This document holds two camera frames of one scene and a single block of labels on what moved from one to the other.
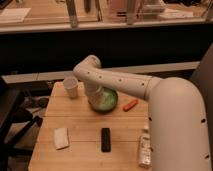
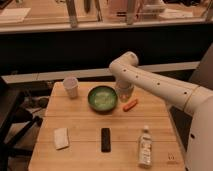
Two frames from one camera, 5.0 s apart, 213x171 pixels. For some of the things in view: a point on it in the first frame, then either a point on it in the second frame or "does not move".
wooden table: [75, 137] does not move
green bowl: [104, 100] does not move
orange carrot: [129, 105] does not move
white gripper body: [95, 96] → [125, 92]
